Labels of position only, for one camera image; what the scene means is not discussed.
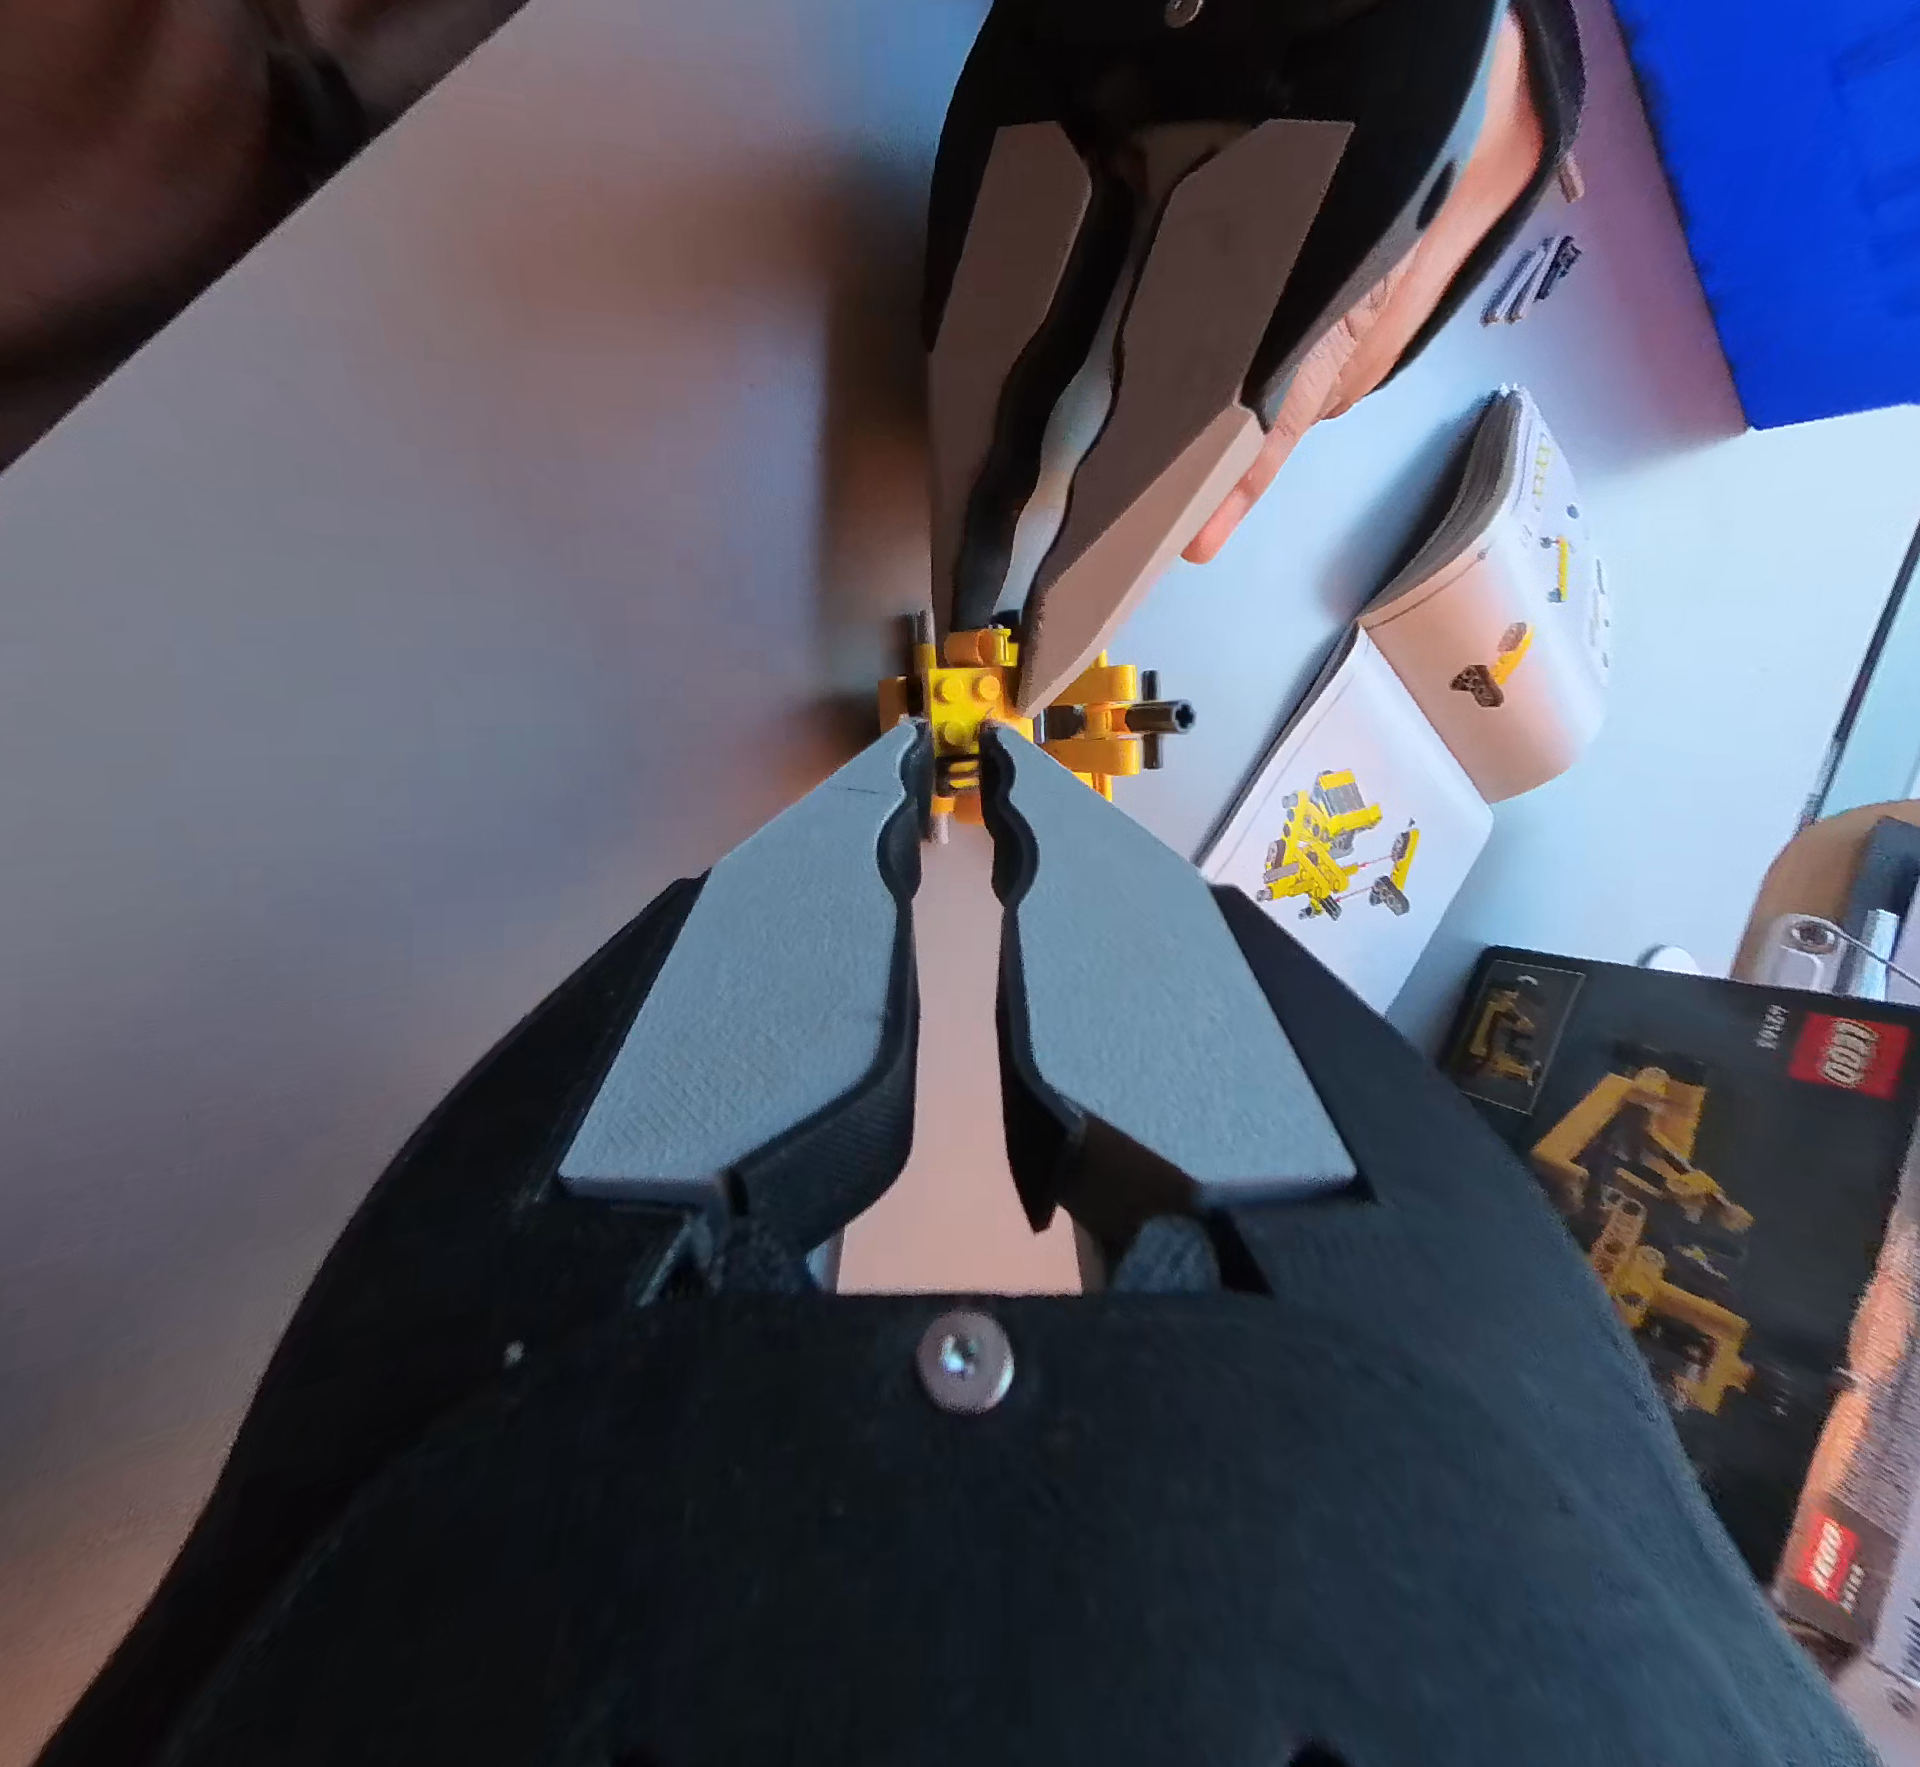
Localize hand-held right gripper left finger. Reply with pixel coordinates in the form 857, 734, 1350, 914
558, 720, 920, 1221

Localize round wooden display board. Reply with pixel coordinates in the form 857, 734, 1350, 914
1733, 798, 1920, 1004

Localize dark lego set box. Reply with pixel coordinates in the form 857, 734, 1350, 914
1437, 946, 1920, 1656

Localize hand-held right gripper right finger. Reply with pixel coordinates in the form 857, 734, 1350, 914
982, 729, 1359, 1235

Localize yellow lego vehicle model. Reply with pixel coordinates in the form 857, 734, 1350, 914
878, 614, 1196, 847

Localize person's left hand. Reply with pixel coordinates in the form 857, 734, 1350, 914
1184, 0, 1554, 567

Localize black lanyard strap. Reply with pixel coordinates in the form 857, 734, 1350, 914
142, 0, 369, 201

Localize yellow black lego brick assembly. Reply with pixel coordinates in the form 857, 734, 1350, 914
926, 627, 1023, 750

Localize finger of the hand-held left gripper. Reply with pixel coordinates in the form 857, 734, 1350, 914
1023, 117, 1358, 722
925, 120, 1097, 629

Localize dark grey lego pins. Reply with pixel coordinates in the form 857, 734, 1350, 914
1481, 235, 1586, 331

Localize blue plastic bin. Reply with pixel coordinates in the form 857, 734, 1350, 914
1559, 0, 1920, 432

